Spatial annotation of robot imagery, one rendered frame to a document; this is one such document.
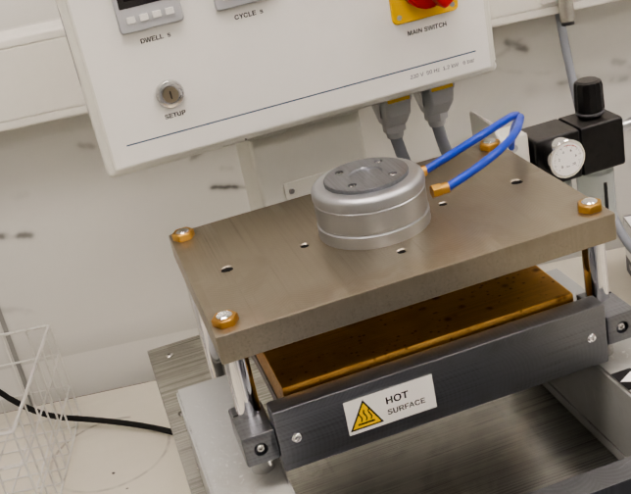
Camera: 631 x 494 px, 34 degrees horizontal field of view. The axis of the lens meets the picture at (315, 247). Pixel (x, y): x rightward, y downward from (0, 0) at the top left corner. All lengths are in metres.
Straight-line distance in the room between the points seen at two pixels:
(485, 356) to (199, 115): 0.29
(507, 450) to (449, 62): 0.31
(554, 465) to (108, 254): 0.69
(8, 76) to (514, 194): 0.62
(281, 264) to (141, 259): 0.60
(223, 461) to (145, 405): 0.58
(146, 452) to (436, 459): 0.49
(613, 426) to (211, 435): 0.28
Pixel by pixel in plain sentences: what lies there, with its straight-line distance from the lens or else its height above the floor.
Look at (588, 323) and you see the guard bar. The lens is 0.70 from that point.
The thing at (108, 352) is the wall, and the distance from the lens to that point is 1.33.
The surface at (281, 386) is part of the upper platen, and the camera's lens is 0.65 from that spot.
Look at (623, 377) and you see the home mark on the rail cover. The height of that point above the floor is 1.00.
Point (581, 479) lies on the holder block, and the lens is 0.64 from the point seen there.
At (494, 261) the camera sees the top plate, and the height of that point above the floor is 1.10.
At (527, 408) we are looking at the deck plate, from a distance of 0.82.
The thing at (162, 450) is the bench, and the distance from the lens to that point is 1.19.
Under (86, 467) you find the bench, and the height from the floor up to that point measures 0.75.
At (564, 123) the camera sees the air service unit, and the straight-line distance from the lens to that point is 0.93.
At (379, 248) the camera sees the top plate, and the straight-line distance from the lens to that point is 0.68.
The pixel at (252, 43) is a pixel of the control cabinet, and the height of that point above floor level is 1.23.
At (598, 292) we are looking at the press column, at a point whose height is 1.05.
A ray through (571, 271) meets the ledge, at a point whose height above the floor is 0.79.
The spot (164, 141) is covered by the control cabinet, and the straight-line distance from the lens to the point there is 0.79.
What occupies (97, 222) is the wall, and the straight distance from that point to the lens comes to 1.26.
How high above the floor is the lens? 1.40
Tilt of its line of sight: 24 degrees down
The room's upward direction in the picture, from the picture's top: 12 degrees counter-clockwise
